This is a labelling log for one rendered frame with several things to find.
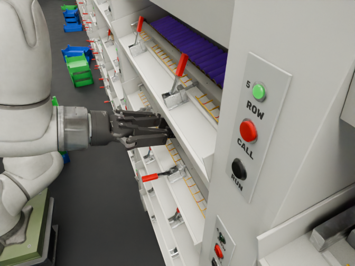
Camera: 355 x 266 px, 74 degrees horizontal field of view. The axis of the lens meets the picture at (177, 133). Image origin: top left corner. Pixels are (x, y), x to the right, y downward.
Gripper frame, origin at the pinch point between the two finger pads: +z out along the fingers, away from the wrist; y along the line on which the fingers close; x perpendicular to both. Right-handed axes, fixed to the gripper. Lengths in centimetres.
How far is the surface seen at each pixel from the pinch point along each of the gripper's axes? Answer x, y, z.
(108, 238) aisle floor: 87, 26, -5
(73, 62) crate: 72, 232, -12
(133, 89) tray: 6.1, 33.1, -1.7
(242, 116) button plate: -22.4, -30.8, -12.8
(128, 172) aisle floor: 82, 66, 14
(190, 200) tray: 7.2, -16.8, -1.3
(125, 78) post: 2.3, 33.4, -5.2
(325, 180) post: -20.7, -36.6, -8.5
